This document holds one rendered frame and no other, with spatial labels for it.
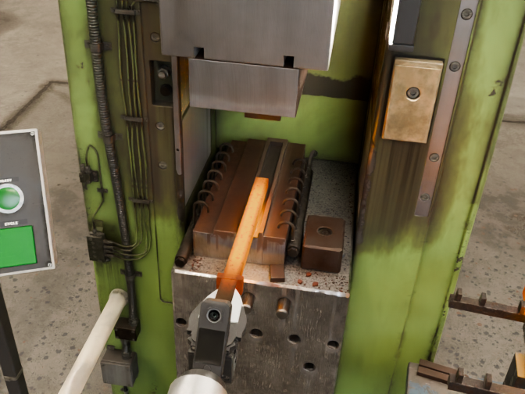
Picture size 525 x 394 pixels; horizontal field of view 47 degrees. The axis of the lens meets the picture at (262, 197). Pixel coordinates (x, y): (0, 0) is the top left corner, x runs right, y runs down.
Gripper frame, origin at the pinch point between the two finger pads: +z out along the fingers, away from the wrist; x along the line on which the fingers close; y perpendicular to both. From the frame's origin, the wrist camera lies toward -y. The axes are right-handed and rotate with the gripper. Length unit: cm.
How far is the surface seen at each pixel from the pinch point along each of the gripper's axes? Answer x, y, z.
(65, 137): -143, 108, 222
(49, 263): -37.6, 7.5, 8.6
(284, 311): 9.4, 16.6, 13.4
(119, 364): -37, 64, 31
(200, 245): -10.7, 10.6, 23.4
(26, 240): -41.8, 2.7, 8.9
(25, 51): -231, 109, 347
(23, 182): -43.7, -6.6, 15.1
